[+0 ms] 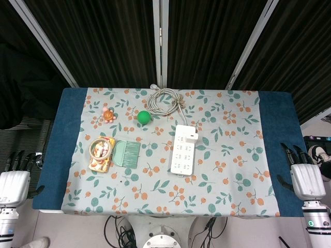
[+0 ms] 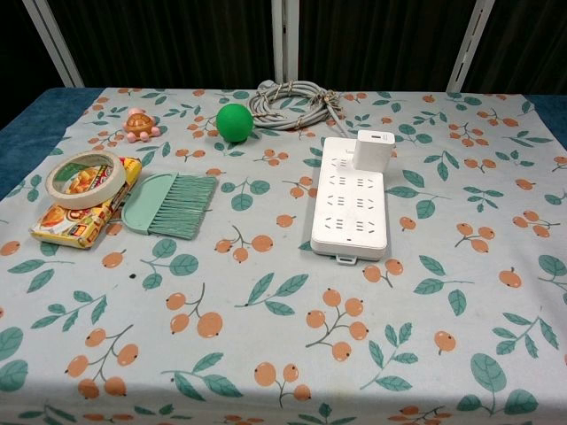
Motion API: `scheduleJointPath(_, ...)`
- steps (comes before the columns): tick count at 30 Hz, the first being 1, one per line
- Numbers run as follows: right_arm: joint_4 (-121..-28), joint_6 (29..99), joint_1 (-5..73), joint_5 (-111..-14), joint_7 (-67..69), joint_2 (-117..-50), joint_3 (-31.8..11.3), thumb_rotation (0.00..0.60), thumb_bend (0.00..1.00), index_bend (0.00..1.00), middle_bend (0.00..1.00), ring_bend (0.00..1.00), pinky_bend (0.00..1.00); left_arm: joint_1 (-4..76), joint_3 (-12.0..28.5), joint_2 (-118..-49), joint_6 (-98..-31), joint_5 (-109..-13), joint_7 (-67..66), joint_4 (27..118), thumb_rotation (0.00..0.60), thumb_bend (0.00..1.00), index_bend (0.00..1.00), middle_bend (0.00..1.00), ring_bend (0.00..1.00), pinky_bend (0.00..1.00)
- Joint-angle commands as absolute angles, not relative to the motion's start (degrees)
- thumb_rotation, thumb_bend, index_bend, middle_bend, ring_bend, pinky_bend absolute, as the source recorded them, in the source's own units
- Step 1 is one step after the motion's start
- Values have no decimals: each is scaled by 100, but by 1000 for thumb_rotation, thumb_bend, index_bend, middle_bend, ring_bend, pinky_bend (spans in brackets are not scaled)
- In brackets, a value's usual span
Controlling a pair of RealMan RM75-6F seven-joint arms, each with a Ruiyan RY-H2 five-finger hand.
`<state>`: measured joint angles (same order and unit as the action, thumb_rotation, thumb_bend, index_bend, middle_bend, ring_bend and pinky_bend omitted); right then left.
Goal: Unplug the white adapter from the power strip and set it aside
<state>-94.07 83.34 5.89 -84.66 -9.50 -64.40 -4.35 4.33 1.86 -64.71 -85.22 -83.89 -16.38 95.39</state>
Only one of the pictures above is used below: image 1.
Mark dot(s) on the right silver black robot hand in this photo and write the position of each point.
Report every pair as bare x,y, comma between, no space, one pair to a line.
307,180

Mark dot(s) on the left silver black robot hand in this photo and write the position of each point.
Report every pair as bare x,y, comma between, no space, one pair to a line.
14,187

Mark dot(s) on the white plug adapter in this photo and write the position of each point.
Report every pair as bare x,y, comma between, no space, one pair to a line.
191,138

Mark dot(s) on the white power strip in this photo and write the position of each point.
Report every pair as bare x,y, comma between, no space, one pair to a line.
182,160

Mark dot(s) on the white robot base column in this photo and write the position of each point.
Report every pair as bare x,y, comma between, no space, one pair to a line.
161,236

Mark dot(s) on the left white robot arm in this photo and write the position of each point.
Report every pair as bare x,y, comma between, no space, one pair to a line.
6,224

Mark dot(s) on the black white sneaker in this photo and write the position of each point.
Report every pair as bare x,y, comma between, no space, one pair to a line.
319,157

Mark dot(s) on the white shoe toe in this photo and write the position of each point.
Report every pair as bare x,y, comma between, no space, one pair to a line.
36,242

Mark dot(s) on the blue table cover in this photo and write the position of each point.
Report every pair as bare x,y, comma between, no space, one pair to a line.
279,124

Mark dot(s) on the beige tape roll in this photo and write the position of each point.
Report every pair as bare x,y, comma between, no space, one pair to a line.
91,152

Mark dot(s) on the yellow snack packet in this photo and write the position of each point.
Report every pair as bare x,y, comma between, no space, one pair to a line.
99,166

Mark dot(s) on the mint green brush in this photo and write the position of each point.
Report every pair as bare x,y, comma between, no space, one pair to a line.
126,155

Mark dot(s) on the orange pink turtle toy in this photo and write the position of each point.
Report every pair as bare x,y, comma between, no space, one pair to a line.
108,115

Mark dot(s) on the floral grey tablecloth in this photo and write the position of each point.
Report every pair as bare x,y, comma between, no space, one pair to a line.
168,196

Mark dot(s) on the green ball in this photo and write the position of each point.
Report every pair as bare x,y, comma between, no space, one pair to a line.
143,117

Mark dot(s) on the black pleated curtain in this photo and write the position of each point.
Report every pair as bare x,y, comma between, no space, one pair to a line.
103,38

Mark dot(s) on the white frame post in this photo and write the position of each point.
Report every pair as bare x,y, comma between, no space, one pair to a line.
252,46
160,38
49,49

